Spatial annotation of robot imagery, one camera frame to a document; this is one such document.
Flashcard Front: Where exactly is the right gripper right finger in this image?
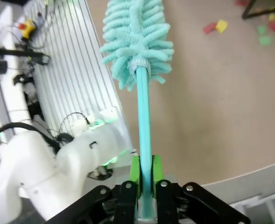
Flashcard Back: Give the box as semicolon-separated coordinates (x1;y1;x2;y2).
152;154;250;224

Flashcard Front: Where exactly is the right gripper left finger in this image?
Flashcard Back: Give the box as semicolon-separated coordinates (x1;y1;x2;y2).
45;155;141;224

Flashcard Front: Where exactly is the teal chenille duster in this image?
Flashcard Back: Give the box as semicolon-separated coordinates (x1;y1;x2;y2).
99;0;175;221

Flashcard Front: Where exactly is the white ribbed panel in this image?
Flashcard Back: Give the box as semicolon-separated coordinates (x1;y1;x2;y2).
22;0;129;150

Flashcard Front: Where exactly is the black bar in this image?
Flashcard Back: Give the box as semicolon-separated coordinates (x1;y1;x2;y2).
0;47;51;65

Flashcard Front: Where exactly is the green paper scrap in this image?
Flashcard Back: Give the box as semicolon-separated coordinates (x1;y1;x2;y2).
256;25;268;36
258;36;273;46

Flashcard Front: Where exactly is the yellow emergency stop button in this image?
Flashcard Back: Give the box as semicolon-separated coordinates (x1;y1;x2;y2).
16;19;38;39

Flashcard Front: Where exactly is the thin black cable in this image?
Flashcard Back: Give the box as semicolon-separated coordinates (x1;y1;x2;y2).
0;112;91;154

